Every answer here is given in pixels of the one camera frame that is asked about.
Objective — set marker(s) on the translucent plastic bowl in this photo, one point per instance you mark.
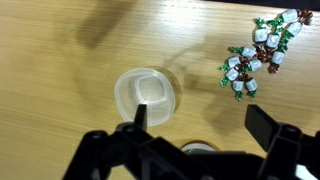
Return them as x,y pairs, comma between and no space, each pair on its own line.
150,86

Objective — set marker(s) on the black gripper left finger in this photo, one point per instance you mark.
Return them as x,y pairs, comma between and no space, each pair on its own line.
141,116

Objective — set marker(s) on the white round cup rim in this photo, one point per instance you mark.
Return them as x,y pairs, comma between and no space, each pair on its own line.
200,146

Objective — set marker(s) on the white paper cup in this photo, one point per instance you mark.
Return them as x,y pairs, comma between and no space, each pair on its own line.
305,172

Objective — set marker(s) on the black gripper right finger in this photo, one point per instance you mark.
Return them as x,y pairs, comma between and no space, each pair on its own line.
263,128

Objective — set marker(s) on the white foil wrapped candy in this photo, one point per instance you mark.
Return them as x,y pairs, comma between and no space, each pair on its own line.
248,51
273,40
289,15
261,35
234,61
255,65
295,28
238,85
277,57
232,74
251,84

